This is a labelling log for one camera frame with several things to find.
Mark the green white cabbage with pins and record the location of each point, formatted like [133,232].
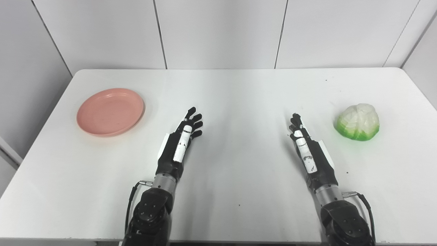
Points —
[357,122]

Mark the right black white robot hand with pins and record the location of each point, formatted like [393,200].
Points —
[315,160]

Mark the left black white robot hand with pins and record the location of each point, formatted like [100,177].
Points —
[170,153]

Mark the pink round plate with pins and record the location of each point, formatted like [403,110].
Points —
[110,111]

